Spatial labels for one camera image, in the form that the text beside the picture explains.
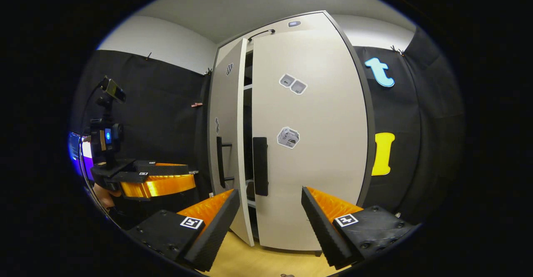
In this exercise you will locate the white cabinet door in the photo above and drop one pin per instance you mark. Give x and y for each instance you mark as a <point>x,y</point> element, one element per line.
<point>227,102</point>
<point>325,164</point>

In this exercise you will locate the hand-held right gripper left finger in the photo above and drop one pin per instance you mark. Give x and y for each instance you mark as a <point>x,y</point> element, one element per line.
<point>216,231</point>

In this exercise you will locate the lit screen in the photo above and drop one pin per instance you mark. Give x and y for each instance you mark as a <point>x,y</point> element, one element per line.
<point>85,152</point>

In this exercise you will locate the white shoe cabinet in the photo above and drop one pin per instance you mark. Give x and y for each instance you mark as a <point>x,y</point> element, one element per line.
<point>248,114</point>

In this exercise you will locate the white cabinet drawer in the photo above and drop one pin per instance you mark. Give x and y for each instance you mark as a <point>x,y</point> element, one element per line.
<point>275,25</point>

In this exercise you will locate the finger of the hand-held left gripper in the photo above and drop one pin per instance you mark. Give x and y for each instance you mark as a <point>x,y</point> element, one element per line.
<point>162,168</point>
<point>158,185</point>

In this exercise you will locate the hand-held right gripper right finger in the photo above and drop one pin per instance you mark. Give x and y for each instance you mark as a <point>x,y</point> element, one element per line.
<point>322,231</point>

